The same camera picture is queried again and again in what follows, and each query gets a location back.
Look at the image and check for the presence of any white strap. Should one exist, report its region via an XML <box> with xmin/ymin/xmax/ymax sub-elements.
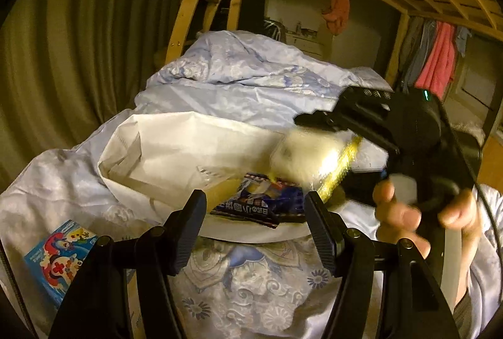
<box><xmin>442</xmin><ymin>223</ymin><xmax>466</xmax><ymax>308</ymax></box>

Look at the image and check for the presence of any person's right forearm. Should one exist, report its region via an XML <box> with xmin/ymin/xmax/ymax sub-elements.
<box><xmin>452</xmin><ymin>184</ymin><xmax>503</xmax><ymax>339</ymax></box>

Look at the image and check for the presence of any light blue floral blanket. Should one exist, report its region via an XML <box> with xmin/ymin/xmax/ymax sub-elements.
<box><xmin>0</xmin><ymin>30</ymin><xmax>394</xmax><ymax>339</ymax></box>

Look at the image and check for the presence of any blue hanging garment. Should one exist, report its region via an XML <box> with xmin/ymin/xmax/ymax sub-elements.
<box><xmin>455</xmin><ymin>25</ymin><xmax>473</xmax><ymax>57</ymax></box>

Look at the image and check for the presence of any white dresser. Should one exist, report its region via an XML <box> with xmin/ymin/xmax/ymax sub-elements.
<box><xmin>285</xmin><ymin>30</ymin><xmax>329</xmax><ymax>57</ymax></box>

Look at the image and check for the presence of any pink hanging clothing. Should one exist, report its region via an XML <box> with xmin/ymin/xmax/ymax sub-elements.
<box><xmin>414</xmin><ymin>22</ymin><xmax>456</xmax><ymax>100</ymax></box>

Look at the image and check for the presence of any dark blue snack packet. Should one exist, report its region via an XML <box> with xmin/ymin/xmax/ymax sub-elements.
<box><xmin>210</xmin><ymin>172</ymin><xmax>307</xmax><ymax>230</ymax></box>

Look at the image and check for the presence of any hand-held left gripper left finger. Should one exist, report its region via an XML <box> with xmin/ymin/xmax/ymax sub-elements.
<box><xmin>49</xmin><ymin>190</ymin><xmax>207</xmax><ymax>339</ymax></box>

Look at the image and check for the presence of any grey hanging clothing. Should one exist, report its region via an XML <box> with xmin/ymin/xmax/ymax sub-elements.
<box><xmin>399</xmin><ymin>19</ymin><xmax>437</xmax><ymax>86</ymax></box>

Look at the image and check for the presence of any white paper bag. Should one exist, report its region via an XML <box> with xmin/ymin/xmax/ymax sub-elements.
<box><xmin>97</xmin><ymin>110</ymin><xmax>388</xmax><ymax>243</ymax></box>

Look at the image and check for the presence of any dark plaid cloth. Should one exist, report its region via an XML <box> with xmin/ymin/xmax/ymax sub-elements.
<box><xmin>263</xmin><ymin>19</ymin><xmax>285</xmax><ymax>43</ymax></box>

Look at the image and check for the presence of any blue cartoon box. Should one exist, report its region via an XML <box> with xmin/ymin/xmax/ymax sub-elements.
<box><xmin>23</xmin><ymin>219</ymin><xmax>99</xmax><ymax>312</ymax></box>

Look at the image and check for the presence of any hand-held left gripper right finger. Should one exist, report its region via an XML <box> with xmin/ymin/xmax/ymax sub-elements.
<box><xmin>304</xmin><ymin>191</ymin><xmax>460</xmax><ymax>339</ymax></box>

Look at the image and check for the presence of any orange hanging cloth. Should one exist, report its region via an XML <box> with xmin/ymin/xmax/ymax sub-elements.
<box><xmin>321</xmin><ymin>0</ymin><xmax>351</xmax><ymax>36</ymax></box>

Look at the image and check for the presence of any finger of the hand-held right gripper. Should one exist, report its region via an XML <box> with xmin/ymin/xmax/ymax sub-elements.
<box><xmin>340</xmin><ymin>166</ymin><xmax>390</xmax><ymax>206</ymax></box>
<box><xmin>294</xmin><ymin>103</ymin><xmax>397</xmax><ymax>157</ymax></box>

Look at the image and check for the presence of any black cable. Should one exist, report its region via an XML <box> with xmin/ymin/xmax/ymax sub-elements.
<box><xmin>466</xmin><ymin>145</ymin><xmax>503</xmax><ymax>257</ymax></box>

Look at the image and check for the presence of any person's right hand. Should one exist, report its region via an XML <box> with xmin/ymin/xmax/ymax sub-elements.
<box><xmin>373</xmin><ymin>180</ymin><xmax>483</xmax><ymax>259</ymax></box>

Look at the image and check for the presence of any pale bread packet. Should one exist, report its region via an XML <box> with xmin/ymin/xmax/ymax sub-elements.
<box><xmin>269</xmin><ymin>127</ymin><xmax>364</xmax><ymax>202</ymax></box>

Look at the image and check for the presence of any grey curtain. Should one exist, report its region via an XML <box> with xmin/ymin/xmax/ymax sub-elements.
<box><xmin>0</xmin><ymin>0</ymin><xmax>205</xmax><ymax>183</ymax></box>

